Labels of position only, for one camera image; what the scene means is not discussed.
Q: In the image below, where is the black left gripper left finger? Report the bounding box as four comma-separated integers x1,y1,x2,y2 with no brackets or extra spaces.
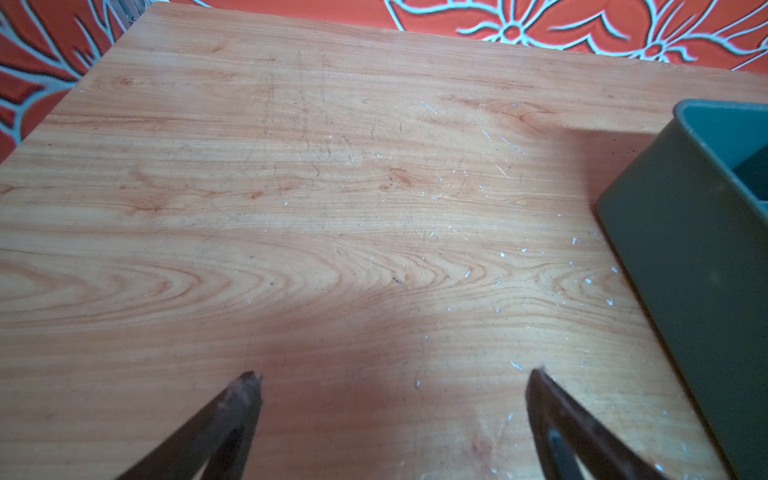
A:
119,371,263,479

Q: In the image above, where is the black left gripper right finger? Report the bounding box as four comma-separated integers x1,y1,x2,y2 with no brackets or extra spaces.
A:
526,368,663,479

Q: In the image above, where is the green compartment tray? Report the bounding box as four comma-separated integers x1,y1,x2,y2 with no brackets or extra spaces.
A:
596,99,767,479

